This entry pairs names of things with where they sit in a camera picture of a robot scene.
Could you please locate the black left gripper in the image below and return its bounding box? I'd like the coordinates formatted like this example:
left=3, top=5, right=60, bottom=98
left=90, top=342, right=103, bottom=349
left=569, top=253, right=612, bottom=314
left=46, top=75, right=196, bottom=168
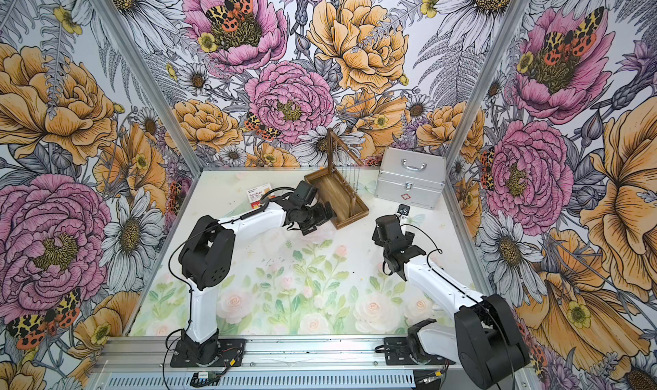
left=296, top=201, right=335, bottom=234

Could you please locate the wooden jewelry display stand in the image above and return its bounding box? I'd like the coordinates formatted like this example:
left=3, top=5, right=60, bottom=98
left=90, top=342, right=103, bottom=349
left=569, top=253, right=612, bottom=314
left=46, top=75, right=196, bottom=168
left=304, top=128, right=370, bottom=230

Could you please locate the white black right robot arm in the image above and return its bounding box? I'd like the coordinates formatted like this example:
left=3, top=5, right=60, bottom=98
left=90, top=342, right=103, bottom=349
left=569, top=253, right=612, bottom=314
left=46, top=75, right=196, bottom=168
left=372, top=214, right=530, bottom=389

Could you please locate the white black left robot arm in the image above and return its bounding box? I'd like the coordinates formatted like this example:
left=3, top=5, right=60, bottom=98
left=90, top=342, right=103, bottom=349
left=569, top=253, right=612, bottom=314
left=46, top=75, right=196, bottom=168
left=170, top=181, right=335, bottom=369

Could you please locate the silver metal first-aid case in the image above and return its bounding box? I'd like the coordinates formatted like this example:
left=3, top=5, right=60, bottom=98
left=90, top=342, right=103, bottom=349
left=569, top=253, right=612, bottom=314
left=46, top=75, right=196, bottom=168
left=375, top=148, right=447, bottom=210

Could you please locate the red white small box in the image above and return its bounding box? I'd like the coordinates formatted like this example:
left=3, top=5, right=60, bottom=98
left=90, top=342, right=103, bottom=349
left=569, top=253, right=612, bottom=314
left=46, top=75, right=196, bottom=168
left=246, top=183, right=271, bottom=210

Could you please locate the small green circuit board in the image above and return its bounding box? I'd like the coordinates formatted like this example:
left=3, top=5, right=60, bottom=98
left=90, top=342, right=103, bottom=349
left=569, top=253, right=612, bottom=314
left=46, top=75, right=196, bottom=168
left=189, top=371, right=215, bottom=388

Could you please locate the hanging necklace on stand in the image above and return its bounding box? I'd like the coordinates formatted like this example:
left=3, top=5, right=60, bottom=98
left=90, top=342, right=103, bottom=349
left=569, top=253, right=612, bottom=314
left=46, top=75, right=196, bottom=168
left=342, top=153, right=360, bottom=206

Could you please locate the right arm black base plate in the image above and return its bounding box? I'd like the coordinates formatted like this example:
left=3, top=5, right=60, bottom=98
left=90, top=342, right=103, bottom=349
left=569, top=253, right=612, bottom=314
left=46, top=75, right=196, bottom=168
left=375, top=336, right=453, bottom=366

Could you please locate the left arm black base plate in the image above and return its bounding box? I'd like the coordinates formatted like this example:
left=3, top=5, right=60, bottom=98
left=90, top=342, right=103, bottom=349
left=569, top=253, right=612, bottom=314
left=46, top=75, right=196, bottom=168
left=170, top=337, right=246, bottom=368

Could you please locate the aluminium front rail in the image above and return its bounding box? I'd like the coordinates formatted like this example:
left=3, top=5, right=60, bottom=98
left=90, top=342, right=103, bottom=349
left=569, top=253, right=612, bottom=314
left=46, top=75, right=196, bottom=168
left=85, top=335, right=476, bottom=389

